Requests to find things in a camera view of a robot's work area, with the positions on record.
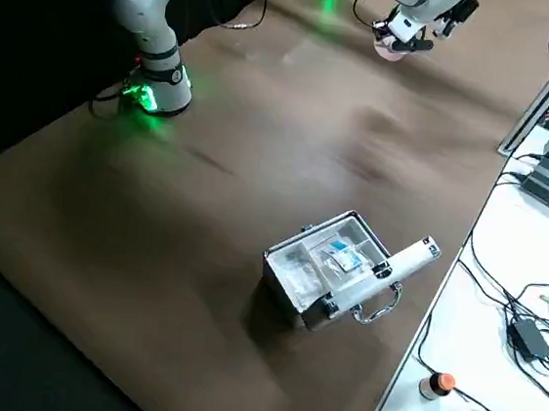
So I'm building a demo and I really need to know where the pink bowl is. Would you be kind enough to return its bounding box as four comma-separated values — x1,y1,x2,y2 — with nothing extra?
370,30,415,63

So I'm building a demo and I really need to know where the small bottle with orange cap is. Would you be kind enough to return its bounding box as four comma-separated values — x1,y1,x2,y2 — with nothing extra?
417,370,458,405

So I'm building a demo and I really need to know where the black arm base cable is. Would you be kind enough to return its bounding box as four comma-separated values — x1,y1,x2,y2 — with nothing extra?
86,75,140,123

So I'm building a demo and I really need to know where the black desk power adapter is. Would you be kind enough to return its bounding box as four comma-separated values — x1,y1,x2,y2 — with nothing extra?
505,315,549,364

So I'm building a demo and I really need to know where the open aluminium case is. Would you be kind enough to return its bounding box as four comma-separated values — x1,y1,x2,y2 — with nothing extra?
255,202,446,346

